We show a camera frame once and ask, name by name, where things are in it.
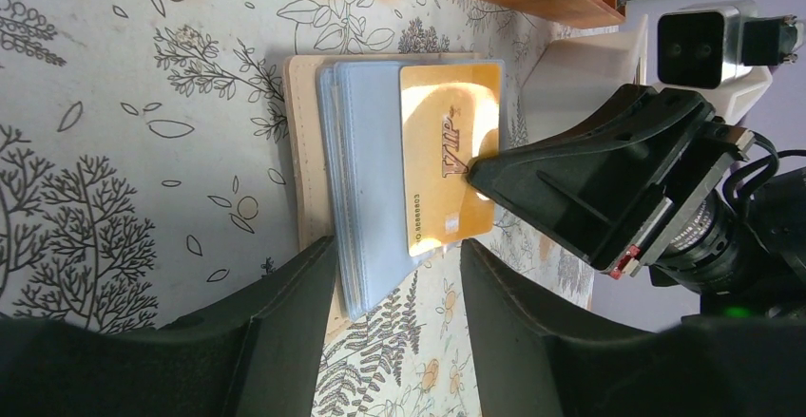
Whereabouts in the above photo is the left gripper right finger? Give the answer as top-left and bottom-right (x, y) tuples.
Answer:
(460, 239), (805, 416)

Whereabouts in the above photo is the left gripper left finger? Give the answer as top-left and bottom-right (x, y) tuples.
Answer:
(1, 237), (337, 416)

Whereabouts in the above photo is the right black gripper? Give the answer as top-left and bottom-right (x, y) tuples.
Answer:
(467, 84), (805, 317)

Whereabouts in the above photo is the beige card holder wallet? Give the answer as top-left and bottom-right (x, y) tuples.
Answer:
(283, 53), (506, 339)

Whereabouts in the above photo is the white card box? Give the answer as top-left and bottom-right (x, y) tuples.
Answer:
(509, 15), (648, 147)

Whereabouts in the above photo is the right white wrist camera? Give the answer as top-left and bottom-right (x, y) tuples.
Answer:
(657, 0), (805, 124)

